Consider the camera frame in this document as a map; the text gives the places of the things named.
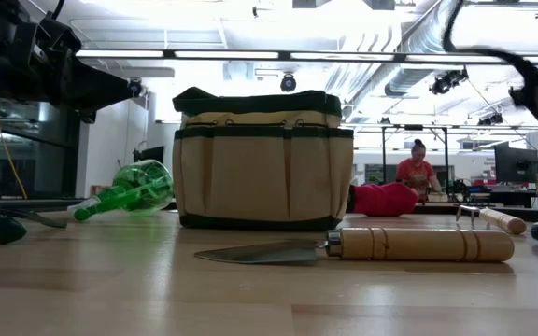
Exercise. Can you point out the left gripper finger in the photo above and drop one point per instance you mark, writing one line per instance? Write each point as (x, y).
(103, 91)

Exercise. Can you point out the green plastic spray bottle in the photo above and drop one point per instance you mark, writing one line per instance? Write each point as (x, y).
(140, 186)

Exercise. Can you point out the dark green pruning shears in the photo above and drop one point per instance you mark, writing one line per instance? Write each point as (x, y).
(3, 228)

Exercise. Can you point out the beige green canvas gardening bag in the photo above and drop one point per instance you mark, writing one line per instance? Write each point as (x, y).
(259, 177)

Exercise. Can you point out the red gardening glove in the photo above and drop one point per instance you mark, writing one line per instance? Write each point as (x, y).
(383, 200)

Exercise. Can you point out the black ceiling spotlight cluster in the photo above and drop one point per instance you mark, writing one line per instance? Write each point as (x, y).
(446, 81)
(491, 120)

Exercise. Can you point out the black computer monitor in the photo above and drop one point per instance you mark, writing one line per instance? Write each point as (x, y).
(150, 154)
(515, 163)

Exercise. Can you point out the wooden crate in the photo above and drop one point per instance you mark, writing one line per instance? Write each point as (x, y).
(100, 190)

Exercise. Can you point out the black background desk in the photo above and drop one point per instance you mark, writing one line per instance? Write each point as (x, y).
(526, 197)

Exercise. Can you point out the overhead LED light bar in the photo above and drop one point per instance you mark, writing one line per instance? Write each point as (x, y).
(227, 54)

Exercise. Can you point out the person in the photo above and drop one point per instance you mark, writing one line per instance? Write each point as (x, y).
(416, 172)

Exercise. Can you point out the black metal stand frame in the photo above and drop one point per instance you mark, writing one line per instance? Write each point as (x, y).
(384, 158)

